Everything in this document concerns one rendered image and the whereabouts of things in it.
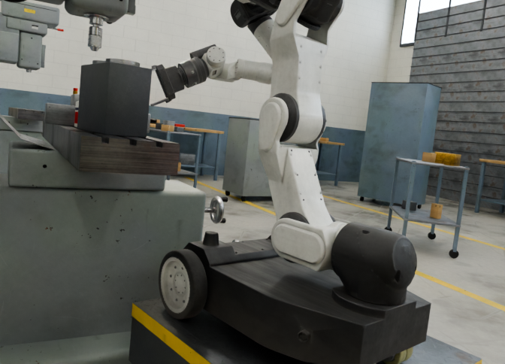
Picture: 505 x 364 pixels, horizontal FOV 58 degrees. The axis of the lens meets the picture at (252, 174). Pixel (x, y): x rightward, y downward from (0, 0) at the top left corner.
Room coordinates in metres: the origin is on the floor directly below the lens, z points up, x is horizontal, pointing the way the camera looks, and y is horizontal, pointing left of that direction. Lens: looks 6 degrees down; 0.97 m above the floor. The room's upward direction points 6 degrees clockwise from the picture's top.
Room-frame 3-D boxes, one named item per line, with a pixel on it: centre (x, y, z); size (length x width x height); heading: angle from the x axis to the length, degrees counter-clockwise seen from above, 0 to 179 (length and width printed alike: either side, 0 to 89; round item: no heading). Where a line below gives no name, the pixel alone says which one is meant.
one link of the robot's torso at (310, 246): (1.29, -0.21, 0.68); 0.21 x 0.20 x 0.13; 41
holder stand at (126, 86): (1.31, 0.41, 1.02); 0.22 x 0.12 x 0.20; 39
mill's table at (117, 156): (1.62, 0.58, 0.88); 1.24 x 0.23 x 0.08; 29
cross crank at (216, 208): (1.90, 0.17, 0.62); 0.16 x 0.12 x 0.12; 119
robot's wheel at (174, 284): (1.32, 0.17, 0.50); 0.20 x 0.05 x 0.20; 41
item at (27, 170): (1.66, 0.61, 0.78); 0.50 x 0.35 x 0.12; 119
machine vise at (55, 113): (1.68, 0.58, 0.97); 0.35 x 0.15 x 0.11; 116
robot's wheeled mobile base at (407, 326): (1.31, -0.19, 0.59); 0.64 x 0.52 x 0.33; 41
